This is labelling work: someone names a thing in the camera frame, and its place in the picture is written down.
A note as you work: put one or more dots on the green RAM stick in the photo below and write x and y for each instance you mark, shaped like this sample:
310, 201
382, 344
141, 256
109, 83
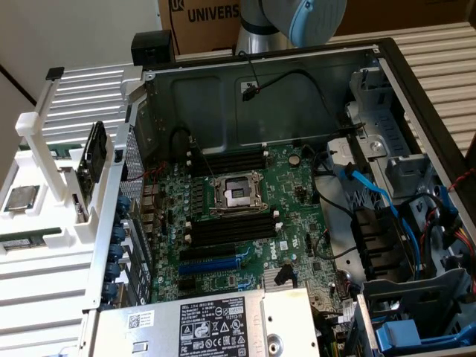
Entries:
22, 244
67, 153

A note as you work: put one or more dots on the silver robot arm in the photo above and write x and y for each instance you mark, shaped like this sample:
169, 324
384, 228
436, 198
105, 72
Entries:
316, 18

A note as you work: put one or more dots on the RAM slot with white latches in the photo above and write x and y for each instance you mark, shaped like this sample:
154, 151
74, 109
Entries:
232, 222
228, 151
228, 161
232, 233

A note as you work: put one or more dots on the metal CPU socket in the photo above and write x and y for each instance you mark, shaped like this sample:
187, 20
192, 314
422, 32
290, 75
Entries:
238, 193

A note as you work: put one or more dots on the thin metal locking lever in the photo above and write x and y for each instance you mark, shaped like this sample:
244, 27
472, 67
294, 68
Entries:
203, 158

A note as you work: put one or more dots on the round coin battery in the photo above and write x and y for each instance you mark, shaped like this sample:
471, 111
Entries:
295, 160

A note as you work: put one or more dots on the green Dell motherboard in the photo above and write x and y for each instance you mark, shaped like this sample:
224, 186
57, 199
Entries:
297, 208

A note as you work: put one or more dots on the long black expansion slot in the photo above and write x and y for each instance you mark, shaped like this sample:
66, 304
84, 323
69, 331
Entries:
208, 252

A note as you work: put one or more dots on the open grey PC case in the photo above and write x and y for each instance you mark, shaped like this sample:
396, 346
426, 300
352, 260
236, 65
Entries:
208, 104

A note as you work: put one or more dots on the blue expansion slot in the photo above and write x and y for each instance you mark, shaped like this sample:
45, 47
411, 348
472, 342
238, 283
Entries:
208, 266

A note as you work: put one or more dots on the silver finned heatsink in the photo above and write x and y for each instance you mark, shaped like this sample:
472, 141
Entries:
269, 279

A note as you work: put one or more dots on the short black expansion slot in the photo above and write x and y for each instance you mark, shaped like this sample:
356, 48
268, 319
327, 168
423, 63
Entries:
186, 284

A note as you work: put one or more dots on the blue slot cover clip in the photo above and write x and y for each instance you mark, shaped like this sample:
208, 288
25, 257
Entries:
116, 253
113, 271
123, 205
118, 232
110, 291

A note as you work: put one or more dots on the graphics card with black fan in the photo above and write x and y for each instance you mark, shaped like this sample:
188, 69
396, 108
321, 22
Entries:
93, 152

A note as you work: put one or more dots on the grey disk bay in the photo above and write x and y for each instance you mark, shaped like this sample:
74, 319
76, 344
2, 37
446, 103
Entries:
379, 122

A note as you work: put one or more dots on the black fan shroud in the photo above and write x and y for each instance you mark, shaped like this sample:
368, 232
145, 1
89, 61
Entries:
379, 241

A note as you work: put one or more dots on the black plastic box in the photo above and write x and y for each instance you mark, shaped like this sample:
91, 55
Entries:
152, 48

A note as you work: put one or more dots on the printed cardboard box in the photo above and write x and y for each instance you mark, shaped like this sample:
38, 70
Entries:
201, 26

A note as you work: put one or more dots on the silver power supply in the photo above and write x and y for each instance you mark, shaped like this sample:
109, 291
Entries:
167, 327

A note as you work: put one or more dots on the white parts rack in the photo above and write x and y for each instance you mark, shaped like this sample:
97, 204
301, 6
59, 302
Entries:
56, 227

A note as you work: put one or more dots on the silver CPU chip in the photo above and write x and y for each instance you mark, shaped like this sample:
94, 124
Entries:
21, 198

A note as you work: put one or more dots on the blue disk caddy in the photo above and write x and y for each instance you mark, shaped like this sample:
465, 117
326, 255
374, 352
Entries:
398, 336

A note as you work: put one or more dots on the plain cardboard box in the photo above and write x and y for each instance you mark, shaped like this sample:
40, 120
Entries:
409, 11

